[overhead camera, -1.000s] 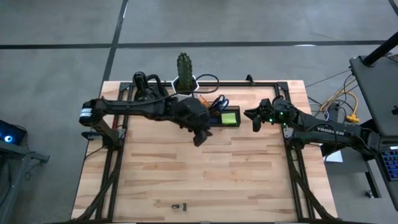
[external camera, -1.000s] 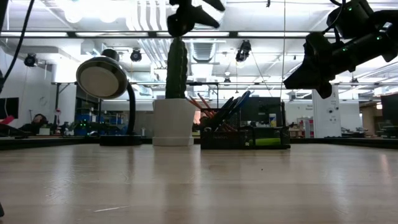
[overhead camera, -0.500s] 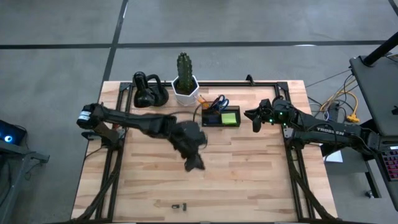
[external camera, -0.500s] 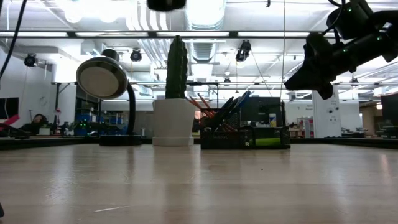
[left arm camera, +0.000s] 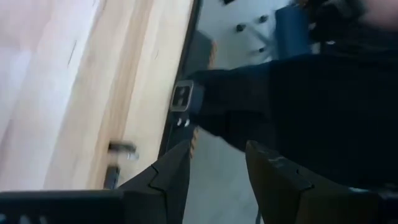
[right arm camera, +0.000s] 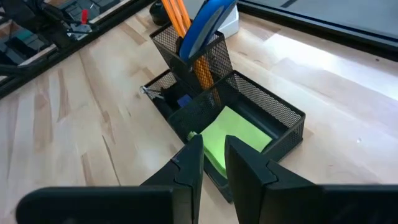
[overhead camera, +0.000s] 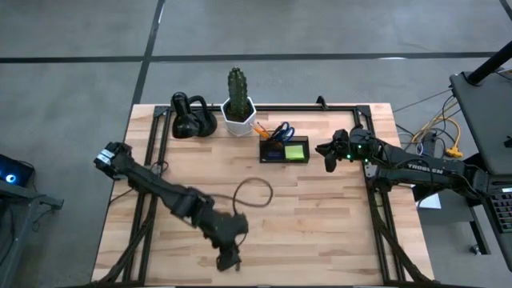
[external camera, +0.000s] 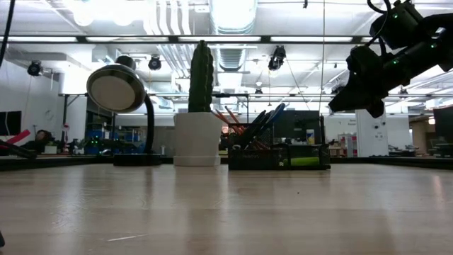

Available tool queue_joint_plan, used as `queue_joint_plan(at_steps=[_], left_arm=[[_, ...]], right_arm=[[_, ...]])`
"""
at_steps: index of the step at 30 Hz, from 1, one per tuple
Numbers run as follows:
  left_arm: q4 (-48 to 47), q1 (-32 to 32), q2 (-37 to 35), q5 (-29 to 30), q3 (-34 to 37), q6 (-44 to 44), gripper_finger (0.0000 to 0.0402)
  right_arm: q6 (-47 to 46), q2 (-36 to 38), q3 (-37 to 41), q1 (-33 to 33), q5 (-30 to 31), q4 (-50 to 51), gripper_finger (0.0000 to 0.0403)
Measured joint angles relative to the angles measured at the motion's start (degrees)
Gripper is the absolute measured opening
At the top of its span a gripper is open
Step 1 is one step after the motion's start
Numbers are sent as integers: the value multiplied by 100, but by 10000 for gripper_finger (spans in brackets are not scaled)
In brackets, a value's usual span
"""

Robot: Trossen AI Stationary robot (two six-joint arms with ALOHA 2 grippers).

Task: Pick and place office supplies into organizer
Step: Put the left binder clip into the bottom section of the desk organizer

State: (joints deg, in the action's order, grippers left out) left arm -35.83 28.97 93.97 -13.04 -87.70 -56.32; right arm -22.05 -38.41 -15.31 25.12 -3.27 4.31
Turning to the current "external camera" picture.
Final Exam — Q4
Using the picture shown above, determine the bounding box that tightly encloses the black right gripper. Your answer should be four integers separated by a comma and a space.
328, 45, 408, 120

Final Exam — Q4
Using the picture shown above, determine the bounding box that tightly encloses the green sticky note pad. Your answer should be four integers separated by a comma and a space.
289, 157, 321, 167

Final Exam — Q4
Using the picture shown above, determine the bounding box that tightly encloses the black mesh desk organizer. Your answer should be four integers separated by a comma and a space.
227, 122, 332, 171

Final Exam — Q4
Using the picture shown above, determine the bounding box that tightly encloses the black ceiling spotlight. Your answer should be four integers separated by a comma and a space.
268, 45, 287, 72
27, 60, 43, 78
147, 55, 163, 72

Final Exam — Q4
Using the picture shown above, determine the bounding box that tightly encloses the green cactus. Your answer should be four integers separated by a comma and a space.
187, 40, 215, 113

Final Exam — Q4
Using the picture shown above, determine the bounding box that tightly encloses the white plant pot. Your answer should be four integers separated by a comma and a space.
173, 112, 224, 167

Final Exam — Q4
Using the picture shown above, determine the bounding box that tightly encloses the black desk lamp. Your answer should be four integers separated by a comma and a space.
86, 55, 163, 167

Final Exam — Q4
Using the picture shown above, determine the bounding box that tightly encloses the shelf with blue bins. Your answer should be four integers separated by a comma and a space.
84, 123, 142, 155

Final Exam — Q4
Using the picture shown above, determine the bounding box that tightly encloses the person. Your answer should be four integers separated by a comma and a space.
21, 129, 54, 154

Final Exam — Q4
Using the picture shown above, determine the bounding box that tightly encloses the red padded bar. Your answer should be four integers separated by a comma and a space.
6, 129, 32, 145

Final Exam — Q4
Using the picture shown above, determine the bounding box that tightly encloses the black aluminium rig frame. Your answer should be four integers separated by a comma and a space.
0, 154, 453, 171

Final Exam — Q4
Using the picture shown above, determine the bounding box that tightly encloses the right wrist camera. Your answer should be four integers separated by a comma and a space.
369, 1, 425, 50

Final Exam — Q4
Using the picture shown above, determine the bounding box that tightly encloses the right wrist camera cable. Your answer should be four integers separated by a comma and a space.
365, 0, 394, 17

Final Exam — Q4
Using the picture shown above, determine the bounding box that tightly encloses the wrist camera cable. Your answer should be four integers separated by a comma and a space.
365, 0, 394, 17
0, 0, 17, 68

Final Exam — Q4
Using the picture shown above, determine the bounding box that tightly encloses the silver ceiling air duct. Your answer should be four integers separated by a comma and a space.
207, 0, 259, 72

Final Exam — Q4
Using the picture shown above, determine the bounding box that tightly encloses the black wall monitor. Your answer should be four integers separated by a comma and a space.
0, 110, 22, 137

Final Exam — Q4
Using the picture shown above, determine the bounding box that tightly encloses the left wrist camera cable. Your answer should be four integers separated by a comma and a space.
0, 0, 17, 68

